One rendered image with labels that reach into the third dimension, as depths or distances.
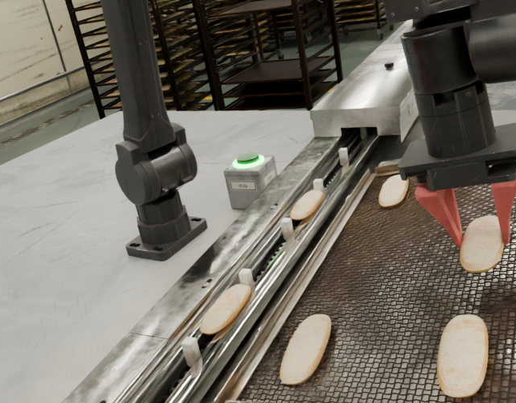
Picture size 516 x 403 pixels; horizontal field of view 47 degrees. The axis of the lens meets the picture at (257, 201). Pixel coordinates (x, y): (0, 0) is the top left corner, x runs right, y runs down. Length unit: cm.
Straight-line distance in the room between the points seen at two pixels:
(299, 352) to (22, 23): 613
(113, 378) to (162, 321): 10
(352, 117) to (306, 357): 71
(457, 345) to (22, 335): 58
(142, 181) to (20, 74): 559
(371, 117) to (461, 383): 76
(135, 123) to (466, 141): 50
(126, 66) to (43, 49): 584
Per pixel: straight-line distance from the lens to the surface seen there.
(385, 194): 81
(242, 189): 102
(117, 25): 83
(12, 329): 89
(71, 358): 78
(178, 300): 74
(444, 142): 51
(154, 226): 93
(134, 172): 87
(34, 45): 659
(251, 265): 80
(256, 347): 58
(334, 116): 118
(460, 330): 51
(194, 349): 65
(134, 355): 67
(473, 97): 51
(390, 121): 115
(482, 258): 54
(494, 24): 47
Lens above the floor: 125
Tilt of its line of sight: 24 degrees down
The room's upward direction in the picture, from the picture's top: 11 degrees counter-clockwise
